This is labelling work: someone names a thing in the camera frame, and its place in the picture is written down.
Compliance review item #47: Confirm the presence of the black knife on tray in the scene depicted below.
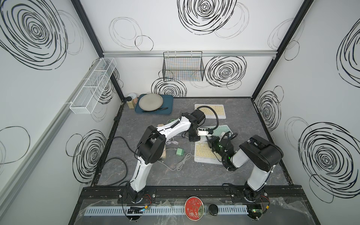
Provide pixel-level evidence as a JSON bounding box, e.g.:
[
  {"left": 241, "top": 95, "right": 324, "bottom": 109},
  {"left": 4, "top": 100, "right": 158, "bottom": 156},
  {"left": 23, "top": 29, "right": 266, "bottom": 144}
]
[{"left": 142, "top": 107, "right": 168, "bottom": 113}]

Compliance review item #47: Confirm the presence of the white slotted cable duct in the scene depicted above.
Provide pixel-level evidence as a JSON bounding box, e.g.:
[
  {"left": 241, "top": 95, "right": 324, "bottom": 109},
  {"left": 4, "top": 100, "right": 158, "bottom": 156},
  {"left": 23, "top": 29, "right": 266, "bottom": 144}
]
[{"left": 84, "top": 205, "right": 248, "bottom": 216}]

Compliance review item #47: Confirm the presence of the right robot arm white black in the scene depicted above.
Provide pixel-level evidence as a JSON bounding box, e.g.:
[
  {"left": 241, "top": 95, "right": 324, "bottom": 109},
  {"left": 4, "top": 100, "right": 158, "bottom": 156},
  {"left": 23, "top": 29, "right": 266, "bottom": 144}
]
[{"left": 206, "top": 132, "right": 284, "bottom": 202}]

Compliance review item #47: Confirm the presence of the grey round plate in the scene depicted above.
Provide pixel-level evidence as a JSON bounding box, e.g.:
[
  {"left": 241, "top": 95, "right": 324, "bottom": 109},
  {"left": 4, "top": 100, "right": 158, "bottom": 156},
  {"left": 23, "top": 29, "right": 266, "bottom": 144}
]
[{"left": 138, "top": 93, "right": 164, "bottom": 111}]

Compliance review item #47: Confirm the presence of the black round knob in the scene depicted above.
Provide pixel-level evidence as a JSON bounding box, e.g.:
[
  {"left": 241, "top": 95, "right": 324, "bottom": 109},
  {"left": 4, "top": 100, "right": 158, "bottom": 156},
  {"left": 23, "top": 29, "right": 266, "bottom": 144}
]
[{"left": 208, "top": 204, "right": 219, "bottom": 216}]

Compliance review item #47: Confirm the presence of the teal tray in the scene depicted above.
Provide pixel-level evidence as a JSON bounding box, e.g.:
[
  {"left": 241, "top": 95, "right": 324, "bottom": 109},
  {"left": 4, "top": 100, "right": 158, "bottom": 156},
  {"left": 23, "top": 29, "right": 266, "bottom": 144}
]
[{"left": 135, "top": 93, "right": 173, "bottom": 114}]

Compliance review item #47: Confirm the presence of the green wireless keyboard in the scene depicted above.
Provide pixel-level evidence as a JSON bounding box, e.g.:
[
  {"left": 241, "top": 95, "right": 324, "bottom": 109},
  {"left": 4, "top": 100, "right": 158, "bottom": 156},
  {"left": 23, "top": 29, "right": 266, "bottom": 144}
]
[{"left": 208, "top": 125, "right": 232, "bottom": 137}]

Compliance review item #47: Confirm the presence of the white wire wall shelf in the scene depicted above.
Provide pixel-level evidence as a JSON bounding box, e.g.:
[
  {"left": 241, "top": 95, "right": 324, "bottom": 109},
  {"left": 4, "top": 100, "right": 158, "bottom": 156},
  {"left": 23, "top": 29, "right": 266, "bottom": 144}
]
[{"left": 69, "top": 58, "right": 117, "bottom": 114}]

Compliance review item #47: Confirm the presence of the white charging cable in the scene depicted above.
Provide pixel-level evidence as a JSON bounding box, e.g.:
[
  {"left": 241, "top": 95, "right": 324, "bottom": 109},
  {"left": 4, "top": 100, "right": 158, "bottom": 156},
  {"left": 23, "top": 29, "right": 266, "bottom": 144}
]
[{"left": 157, "top": 139, "right": 193, "bottom": 172}]

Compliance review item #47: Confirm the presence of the green usb charger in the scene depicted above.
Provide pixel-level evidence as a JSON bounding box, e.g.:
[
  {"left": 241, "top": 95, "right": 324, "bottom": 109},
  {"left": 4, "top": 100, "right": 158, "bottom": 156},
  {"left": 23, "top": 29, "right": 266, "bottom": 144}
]
[{"left": 176, "top": 148, "right": 185, "bottom": 156}]

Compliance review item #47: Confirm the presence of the red round emergency button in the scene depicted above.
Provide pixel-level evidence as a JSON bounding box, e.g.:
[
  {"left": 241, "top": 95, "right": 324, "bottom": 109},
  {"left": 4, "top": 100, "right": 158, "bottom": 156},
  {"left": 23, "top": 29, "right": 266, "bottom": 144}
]
[{"left": 185, "top": 196, "right": 205, "bottom": 221}]

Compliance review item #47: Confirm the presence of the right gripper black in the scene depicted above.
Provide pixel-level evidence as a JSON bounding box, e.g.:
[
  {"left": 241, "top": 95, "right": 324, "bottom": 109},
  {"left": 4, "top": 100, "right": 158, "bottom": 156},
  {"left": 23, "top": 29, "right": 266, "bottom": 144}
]
[{"left": 206, "top": 135, "right": 227, "bottom": 162}]

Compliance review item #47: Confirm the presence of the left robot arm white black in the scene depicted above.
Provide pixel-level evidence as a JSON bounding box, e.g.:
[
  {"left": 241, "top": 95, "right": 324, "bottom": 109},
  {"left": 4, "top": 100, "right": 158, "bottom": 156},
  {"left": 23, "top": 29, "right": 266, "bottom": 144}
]
[{"left": 127, "top": 106, "right": 219, "bottom": 203}]

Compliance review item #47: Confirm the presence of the black wire wall basket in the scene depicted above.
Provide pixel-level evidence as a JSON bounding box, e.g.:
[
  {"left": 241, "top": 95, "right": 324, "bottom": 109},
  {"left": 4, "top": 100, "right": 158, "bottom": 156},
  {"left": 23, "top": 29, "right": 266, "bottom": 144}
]
[{"left": 162, "top": 51, "right": 205, "bottom": 82}]

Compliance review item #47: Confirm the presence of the black power strip cord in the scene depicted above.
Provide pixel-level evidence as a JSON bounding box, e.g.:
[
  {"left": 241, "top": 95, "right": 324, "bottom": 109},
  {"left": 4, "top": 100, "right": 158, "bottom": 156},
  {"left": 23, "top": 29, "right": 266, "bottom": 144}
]
[{"left": 98, "top": 136, "right": 141, "bottom": 187}]

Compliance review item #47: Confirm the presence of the yellow wireless keyboard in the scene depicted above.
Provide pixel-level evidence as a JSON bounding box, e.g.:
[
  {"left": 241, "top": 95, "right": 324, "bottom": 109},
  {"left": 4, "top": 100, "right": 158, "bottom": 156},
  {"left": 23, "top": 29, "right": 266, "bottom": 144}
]
[
  {"left": 194, "top": 142, "right": 222, "bottom": 165},
  {"left": 200, "top": 104, "right": 226, "bottom": 119}
]

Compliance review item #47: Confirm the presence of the beige power strip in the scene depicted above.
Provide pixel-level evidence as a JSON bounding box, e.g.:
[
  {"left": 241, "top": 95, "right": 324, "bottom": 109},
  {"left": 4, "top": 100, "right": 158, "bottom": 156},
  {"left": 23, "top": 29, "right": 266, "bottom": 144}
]
[{"left": 157, "top": 124, "right": 166, "bottom": 160}]

